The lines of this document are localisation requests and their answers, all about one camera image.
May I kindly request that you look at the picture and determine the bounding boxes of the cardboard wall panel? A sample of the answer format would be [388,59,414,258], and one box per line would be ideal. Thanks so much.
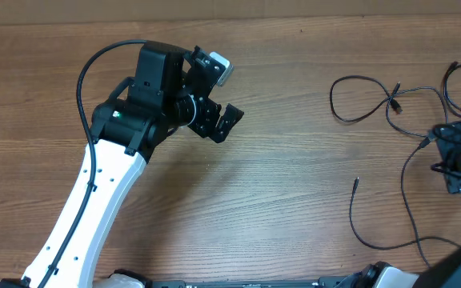
[0,0,461,25]

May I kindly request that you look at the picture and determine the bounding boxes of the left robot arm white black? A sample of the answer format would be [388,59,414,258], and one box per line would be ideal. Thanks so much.
[0,40,243,287]

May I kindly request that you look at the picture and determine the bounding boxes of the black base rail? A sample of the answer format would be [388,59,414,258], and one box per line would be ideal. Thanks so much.
[94,268,359,288]

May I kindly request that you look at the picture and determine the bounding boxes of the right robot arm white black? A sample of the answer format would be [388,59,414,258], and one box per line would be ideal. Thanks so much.
[338,122,461,288]

